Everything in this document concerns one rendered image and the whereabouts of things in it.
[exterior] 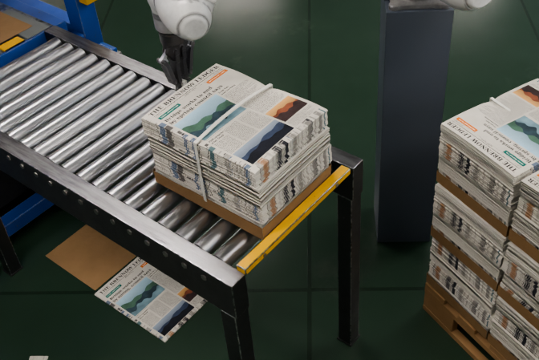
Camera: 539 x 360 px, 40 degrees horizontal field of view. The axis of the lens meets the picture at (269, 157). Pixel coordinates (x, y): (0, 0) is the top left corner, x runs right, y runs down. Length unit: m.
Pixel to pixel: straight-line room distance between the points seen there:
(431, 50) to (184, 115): 0.88
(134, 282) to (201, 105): 1.14
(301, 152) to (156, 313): 1.15
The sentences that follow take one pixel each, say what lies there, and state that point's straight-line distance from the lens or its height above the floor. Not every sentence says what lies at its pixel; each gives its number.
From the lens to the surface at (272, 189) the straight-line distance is 1.73.
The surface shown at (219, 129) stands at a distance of 1.79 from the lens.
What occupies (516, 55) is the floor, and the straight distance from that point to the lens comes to 4.00.
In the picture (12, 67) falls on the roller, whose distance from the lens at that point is 2.67.
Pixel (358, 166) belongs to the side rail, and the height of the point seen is 0.79.
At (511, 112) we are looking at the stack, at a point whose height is 0.83.
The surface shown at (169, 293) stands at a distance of 2.79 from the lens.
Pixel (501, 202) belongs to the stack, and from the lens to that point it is 2.07.
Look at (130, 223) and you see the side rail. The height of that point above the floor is 0.80.
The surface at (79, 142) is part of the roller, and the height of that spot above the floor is 0.80.
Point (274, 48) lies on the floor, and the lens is 4.02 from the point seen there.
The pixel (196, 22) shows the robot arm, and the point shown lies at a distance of 1.74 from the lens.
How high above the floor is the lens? 2.12
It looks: 40 degrees down
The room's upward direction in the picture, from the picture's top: 5 degrees counter-clockwise
